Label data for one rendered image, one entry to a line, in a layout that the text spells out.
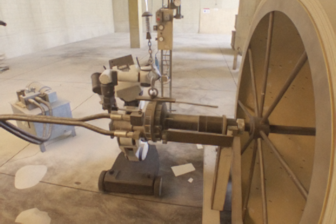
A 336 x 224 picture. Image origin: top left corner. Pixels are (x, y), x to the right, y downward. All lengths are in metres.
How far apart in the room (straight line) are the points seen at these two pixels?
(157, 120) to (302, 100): 1.55
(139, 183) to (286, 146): 1.46
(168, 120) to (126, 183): 0.88
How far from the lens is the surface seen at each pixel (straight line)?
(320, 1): 0.85
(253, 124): 1.36
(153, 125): 1.24
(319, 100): 0.74
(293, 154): 2.32
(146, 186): 1.97
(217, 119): 1.32
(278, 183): 2.17
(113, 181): 2.04
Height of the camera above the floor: 1.59
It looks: 23 degrees down
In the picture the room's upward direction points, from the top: straight up
